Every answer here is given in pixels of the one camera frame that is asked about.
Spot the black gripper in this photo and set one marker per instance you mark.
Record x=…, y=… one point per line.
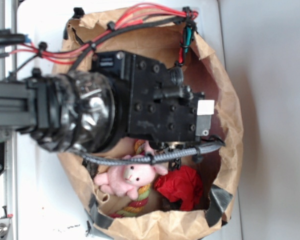
x=151, y=102

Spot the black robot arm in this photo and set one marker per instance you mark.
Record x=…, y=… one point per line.
x=71, y=111

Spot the red crumpled cloth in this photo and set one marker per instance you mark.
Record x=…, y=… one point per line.
x=183, y=187

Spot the pink plush bunny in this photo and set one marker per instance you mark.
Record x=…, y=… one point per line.
x=125, y=180

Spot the brown paper bag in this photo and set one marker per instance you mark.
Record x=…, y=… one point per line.
x=219, y=171

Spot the aluminium frame rail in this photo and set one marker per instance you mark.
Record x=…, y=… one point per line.
x=8, y=182

